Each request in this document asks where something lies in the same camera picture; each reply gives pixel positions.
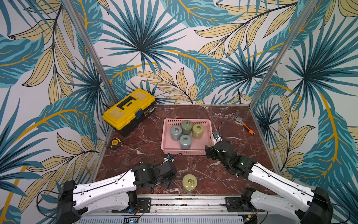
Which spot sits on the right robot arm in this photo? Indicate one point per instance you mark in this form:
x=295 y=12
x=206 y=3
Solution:
x=279 y=184

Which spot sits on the yellow-green tea canister right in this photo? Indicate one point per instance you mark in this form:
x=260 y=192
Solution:
x=197 y=131

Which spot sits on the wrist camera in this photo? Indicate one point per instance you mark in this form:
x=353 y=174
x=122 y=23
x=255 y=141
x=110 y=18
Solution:
x=217 y=136
x=169 y=157

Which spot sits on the orange handled adjustable wrench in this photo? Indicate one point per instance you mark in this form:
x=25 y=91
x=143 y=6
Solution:
x=240 y=121

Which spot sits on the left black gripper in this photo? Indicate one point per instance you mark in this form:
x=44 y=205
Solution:
x=168 y=183

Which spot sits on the yellow-green tea canister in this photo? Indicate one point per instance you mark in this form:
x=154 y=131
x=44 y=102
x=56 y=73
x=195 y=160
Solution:
x=189 y=183
x=197 y=131

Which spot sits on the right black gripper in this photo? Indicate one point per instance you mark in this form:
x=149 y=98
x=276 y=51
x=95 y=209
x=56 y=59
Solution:
x=214 y=151

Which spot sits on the yellow black tape measure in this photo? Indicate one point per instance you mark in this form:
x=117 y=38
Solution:
x=115 y=143

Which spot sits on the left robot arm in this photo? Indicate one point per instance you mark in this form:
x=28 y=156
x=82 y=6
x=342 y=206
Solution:
x=106 y=187

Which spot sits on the left aluminium frame post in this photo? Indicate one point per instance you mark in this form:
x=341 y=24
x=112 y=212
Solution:
x=76 y=19

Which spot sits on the aluminium front rail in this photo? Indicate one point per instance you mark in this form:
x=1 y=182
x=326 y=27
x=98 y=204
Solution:
x=186 y=204

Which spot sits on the blue tea canister back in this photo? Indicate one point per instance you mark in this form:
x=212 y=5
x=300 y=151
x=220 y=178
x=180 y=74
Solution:
x=176 y=133

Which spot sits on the aluminium frame post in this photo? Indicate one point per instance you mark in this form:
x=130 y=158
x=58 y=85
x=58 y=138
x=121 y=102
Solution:
x=309 y=6
x=76 y=19

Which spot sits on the right aluminium frame post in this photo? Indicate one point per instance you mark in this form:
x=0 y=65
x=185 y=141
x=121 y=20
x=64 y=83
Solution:
x=309 y=6

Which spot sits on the pink perforated plastic basket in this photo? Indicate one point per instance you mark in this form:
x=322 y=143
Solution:
x=197 y=147

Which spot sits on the yellow-green tea canister front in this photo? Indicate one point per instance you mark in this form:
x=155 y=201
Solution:
x=189 y=183

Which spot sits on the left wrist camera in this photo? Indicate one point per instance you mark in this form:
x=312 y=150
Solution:
x=169 y=157

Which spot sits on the blue tea canister front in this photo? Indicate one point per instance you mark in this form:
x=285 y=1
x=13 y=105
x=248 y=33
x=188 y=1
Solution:
x=185 y=142

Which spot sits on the blue tea canister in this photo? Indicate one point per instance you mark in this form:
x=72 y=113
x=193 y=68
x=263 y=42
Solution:
x=185 y=142
x=176 y=133

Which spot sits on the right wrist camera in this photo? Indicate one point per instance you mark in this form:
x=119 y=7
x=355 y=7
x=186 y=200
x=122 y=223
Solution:
x=217 y=136

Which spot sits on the yellow black toolbox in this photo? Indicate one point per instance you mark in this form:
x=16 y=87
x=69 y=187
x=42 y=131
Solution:
x=127 y=114

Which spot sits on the green tea canister back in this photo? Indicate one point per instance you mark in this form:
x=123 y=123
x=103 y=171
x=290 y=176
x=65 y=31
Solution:
x=186 y=127

